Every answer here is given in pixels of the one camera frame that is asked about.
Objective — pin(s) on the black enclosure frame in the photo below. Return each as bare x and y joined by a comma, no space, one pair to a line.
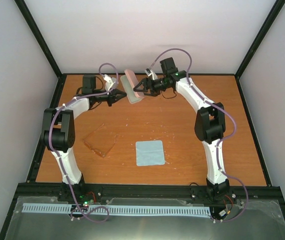
33,171

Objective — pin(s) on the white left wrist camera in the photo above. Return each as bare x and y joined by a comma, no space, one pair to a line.
110,82

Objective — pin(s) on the white pink glasses case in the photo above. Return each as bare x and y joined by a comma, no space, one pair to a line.
129,81

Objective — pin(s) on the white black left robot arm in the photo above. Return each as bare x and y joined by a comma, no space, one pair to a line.
58,125

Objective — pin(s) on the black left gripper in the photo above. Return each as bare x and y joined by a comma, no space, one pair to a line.
113,98

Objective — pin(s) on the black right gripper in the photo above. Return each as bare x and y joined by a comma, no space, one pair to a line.
145,82

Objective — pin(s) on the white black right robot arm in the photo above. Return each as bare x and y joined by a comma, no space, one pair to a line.
210,123

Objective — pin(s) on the light blue slotted cable duct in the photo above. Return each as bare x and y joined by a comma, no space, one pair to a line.
121,210

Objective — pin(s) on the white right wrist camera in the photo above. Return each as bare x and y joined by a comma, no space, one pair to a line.
150,74

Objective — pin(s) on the orange transparent sunglasses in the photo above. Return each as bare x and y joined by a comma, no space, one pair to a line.
101,140

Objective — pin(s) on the light blue cleaning cloth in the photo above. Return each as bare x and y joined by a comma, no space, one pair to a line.
149,153

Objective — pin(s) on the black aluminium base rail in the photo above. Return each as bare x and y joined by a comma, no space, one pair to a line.
190,193

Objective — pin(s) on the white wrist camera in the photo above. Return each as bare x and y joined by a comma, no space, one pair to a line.
110,82
150,74

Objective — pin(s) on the clear acrylic front plate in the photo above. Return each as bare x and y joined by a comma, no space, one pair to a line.
261,220

